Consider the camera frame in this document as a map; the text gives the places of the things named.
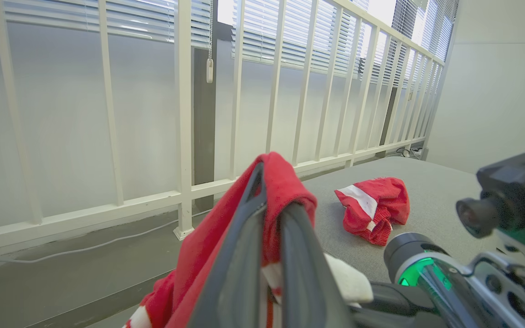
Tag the grey fabric sofa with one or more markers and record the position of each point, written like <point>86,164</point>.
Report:
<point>440,196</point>

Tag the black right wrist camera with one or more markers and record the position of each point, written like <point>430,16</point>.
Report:
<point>517,193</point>

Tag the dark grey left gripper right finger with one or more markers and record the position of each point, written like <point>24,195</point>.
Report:
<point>306,269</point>

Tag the dark window post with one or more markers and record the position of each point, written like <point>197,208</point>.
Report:
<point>204,136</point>

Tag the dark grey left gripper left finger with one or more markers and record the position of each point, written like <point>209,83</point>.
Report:
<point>237,255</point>

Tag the red garment with white stripe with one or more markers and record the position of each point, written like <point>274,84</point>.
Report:
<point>376,209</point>

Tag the white window blind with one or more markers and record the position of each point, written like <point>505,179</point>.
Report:
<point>299,36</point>
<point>144,18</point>
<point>431,27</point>

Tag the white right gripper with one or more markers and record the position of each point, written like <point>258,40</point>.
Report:
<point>504,291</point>

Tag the white metal railing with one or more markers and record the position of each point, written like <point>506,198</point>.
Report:
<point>182,136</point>

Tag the red garment white trim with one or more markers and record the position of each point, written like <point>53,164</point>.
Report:
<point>198,255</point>

